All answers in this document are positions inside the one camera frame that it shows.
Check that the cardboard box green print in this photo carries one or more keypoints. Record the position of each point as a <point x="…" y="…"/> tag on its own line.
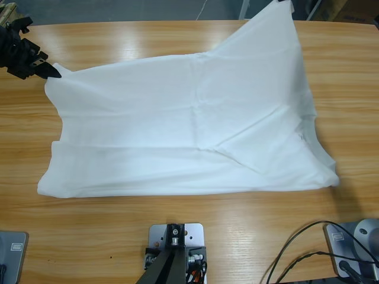
<point x="327" y="9"/>

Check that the white T-shirt black logo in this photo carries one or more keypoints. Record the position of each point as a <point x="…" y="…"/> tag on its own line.
<point x="177" y="118"/>

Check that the white upright metal leg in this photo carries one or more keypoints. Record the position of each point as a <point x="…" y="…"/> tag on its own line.
<point x="245" y="8"/>

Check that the dark camera post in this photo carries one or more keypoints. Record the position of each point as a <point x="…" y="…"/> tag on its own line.
<point x="168" y="272"/>

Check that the white slanted metal leg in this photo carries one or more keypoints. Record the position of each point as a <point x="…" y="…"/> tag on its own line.
<point x="314" y="9"/>

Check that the wooden pallet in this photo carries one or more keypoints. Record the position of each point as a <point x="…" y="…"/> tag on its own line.
<point x="7" y="10"/>

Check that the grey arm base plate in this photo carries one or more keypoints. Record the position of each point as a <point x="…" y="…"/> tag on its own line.
<point x="336" y="251"/>
<point x="13" y="260"/>

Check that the cardboard box black lettering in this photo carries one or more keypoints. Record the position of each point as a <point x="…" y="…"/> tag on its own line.
<point x="355" y="9"/>

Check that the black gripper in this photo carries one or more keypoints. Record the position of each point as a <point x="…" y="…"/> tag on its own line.
<point x="20" y="56"/>

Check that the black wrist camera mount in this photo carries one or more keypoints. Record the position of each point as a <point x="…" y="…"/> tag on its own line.
<point x="19" y="23"/>

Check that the white mounting plate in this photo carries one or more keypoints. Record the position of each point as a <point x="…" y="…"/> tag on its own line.
<point x="195" y="232"/>

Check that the black corner bracket silver knob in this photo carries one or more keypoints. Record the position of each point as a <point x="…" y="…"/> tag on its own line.
<point x="149" y="260"/>
<point x="195" y="256"/>

